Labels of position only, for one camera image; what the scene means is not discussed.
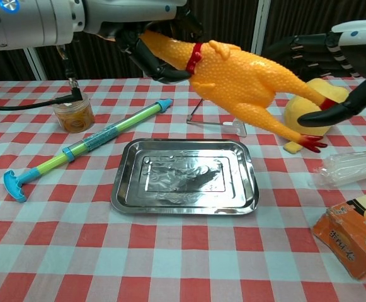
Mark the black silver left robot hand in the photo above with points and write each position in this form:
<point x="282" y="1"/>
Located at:
<point x="132" y="12"/>

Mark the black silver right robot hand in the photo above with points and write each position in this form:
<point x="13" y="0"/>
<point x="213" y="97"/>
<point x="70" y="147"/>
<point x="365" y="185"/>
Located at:
<point x="359" y="31"/>

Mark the orange rubber chicken toy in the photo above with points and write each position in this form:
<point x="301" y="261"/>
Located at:
<point x="239" y="78"/>

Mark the clear jar with orange contents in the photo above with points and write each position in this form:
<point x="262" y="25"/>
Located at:
<point x="74" y="118"/>

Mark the silver metal tray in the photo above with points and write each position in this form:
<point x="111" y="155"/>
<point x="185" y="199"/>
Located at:
<point x="182" y="176"/>

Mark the red white checkered tablecloth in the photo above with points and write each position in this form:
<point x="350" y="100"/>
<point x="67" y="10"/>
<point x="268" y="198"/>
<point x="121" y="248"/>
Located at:
<point x="201" y="251"/>

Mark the yellow plush toy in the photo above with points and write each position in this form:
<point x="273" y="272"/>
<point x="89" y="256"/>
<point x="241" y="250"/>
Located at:
<point x="327" y="91"/>

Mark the blue green water pump toy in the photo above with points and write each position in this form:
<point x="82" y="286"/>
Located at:
<point x="100" y="136"/>

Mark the orange cardboard box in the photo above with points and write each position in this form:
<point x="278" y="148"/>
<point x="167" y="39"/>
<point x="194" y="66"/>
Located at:
<point x="352" y="239"/>

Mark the white partition post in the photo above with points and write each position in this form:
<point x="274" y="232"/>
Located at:
<point x="36" y="64"/>
<point x="263" y="19"/>

